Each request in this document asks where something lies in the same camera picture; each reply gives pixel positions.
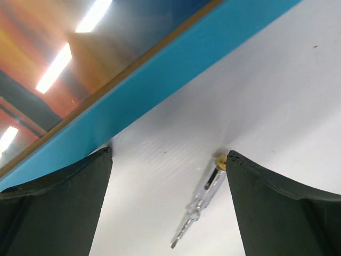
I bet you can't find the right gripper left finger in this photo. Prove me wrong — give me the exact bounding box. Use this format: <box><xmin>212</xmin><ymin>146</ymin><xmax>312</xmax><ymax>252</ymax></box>
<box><xmin>1</xmin><ymin>147</ymin><xmax>112</xmax><ymax>255</ymax></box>

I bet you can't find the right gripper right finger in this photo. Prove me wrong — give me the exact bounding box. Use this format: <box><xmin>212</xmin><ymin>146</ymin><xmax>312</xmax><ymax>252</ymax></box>
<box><xmin>226</xmin><ymin>150</ymin><xmax>340</xmax><ymax>255</ymax></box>

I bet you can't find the small screwdriver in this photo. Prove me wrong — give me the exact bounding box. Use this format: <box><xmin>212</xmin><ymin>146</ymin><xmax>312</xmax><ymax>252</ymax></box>
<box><xmin>170</xmin><ymin>153</ymin><xmax>227</xmax><ymax>249</ymax></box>

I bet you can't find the blue picture frame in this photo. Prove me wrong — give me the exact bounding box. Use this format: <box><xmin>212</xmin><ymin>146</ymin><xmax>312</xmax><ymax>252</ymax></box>
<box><xmin>1</xmin><ymin>1</ymin><xmax>296</xmax><ymax>190</ymax></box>

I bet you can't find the sunset photo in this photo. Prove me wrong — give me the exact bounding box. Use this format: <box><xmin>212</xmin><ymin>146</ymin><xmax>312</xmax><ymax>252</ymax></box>
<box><xmin>1</xmin><ymin>1</ymin><xmax>206</xmax><ymax>165</ymax></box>

